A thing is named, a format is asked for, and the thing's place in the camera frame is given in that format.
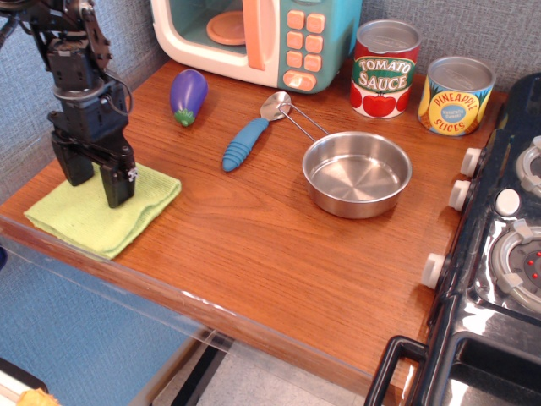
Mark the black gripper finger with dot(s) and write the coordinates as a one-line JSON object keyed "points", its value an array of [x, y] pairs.
{"points": [[76, 167], [118, 183]]}

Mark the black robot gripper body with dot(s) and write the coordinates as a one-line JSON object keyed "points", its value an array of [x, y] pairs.
{"points": [[95, 120]]}

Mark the green rag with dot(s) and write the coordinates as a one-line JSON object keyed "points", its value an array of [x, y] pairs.
{"points": [[80, 215]]}

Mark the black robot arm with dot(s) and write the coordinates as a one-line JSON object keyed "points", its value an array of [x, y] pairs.
{"points": [[69, 40]]}

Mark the purple toy eggplant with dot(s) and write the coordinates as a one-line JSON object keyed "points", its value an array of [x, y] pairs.
{"points": [[188, 92]]}

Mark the clear acrylic table guard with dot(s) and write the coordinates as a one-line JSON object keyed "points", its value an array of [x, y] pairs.
{"points": [[182, 301]]}

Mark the orange fuzzy object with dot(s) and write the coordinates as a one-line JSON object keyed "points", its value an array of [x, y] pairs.
{"points": [[36, 397]]}

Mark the teal toy microwave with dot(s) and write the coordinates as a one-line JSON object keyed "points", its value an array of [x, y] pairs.
{"points": [[290, 45]]}

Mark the small steel saucepan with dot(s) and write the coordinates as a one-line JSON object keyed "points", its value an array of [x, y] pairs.
{"points": [[354, 174]]}

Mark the tomato sauce can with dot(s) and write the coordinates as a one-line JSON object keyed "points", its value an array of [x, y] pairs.
{"points": [[384, 63]]}

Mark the white stove knob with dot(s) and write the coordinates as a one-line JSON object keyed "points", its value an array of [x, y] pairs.
{"points": [[470, 162], [432, 269], [458, 194]]}

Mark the pineapple slices can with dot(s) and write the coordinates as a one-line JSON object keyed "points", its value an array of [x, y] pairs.
{"points": [[455, 95]]}

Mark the white round stove button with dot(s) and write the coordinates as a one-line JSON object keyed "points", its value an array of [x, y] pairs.
{"points": [[507, 202]]}

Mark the black toy stove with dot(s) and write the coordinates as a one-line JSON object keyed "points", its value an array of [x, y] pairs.
{"points": [[484, 347]]}

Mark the grey stove burner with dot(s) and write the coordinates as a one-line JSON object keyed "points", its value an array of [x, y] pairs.
{"points": [[528, 177], [515, 264]]}

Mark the blue handled metal spoon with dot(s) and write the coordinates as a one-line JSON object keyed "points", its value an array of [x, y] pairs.
{"points": [[275, 107]]}

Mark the black oven door handle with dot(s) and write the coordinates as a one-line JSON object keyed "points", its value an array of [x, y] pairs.
{"points": [[398, 347]]}

